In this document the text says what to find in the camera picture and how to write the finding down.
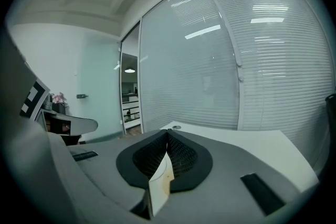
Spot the tan cloth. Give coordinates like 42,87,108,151
148,151,176,218

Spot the frosted glass door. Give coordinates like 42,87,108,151
78,33,124,140

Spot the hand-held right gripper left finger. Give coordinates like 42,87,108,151
67,129,169,220

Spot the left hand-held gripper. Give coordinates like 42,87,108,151
0,23,99,137

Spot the glass partition with white blinds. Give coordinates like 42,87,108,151
139,0,336,166

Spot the pink packaged item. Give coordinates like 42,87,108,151
51,91,68,108

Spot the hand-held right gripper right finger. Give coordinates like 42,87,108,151
153,129,301,224

